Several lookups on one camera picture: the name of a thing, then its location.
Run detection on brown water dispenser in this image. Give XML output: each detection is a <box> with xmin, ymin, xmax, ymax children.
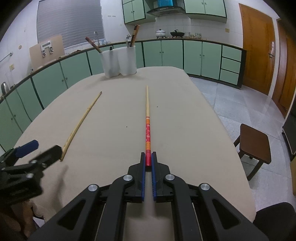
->
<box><xmin>29</xmin><ymin>35</ymin><xmax>65</xmax><ymax>71</ymax></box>

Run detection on black chair back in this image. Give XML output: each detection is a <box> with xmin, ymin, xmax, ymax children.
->
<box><xmin>253</xmin><ymin>202</ymin><xmax>296</xmax><ymax>241</ymax></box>

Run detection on beige tablecloth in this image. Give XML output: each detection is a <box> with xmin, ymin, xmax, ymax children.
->
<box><xmin>18</xmin><ymin>67</ymin><xmax>265</xmax><ymax>240</ymax></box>

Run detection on white utensil holder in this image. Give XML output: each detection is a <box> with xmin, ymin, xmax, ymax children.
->
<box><xmin>100</xmin><ymin>46</ymin><xmax>137</xmax><ymax>78</ymax></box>

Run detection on black chopstick gold band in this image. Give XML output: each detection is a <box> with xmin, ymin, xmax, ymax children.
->
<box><xmin>129</xmin><ymin>25</ymin><xmax>140</xmax><ymax>47</ymax></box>

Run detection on wooden door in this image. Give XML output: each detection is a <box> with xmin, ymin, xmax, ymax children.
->
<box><xmin>239</xmin><ymin>4</ymin><xmax>275</xmax><ymax>95</ymax></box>
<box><xmin>272</xmin><ymin>19</ymin><xmax>295</xmax><ymax>117</ymax></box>

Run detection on range hood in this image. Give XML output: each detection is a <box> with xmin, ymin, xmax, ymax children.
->
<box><xmin>147</xmin><ymin>0</ymin><xmax>186</xmax><ymax>17</ymax></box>

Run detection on white cooking pot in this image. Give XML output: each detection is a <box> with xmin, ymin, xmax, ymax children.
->
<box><xmin>156</xmin><ymin>29</ymin><xmax>166</xmax><ymax>39</ymax></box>

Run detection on steel faucet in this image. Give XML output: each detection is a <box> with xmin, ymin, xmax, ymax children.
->
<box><xmin>93</xmin><ymin>31</ymin><xmax>99</xmax><ymax>46</ymax></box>

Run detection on red bamboo chopstick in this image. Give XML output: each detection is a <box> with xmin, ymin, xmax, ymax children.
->
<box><xmin>60</xmin><ymin>91</ymin><xmax>102</xmax><ymax>162</ymax></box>

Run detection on green lower kitchen cabinets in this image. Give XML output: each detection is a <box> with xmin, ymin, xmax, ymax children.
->
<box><xmin>1</xmin><ymin>38</ymin><xmax>247</xmax><ymax>151</ymax></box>

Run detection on green upper kitchen cabinets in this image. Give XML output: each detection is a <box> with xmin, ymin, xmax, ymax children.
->
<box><xmin>121</xmin><ymin>0</ymin><xmax>227</xmax><ymax>25</ymax></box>

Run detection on red orange patterned chopstick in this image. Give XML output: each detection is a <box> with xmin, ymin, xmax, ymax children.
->
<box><xmin>145</xmin><ymin>86</ymin><xmax>152</xmax><ymax>167</ymax></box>

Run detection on green kitchen cabinets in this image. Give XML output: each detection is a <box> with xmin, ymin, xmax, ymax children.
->
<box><xmin>1</xmin><ymin>38</ymin><xmax>247</xmax><ymax>151</ymax></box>
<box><xmin>121</xmin><ymin>0</ymin><xmax>227</xmax><ymax>25</ymax></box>

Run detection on grey window blind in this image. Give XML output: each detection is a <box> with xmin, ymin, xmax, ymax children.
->
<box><xmin>37</xmin><ymin>0</ymin><xmax>105</xmax><ymax>48</ymax></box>

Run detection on black wok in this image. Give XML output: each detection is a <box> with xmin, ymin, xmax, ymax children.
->
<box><xmin>170</xmin><ymin>30</ymin><xmax>185</xmax><ymax>38</ymax></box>

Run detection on brown wooden stool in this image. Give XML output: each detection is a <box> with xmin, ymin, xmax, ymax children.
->
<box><xmin>233</xmin><ymin>123</ymin><xmax>271</xmax><ymax>181</ymax></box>

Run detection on steel electric kettle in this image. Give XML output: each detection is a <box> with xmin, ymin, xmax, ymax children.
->
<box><xmin>1</xmin><ymin>82</ymin><xmax>10</xmax><ymax>95</ymax></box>

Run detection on metal towel bar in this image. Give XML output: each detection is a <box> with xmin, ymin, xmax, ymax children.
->
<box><xmin>0</xmin><ymin>52</ymin><xmax>13</xmax><ymax>62</ymax></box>

